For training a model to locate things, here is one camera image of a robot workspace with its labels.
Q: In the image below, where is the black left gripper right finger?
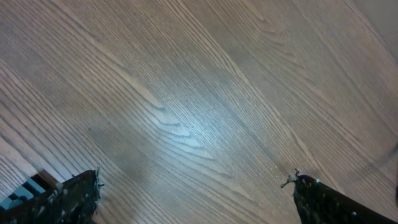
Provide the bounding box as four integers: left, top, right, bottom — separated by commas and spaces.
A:
280, 170, 397, 224

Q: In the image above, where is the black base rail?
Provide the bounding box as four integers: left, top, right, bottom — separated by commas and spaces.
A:
1, 170, 60, 211

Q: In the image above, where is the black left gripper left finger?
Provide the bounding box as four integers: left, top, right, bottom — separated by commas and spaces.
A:
1, 170, 103, 224

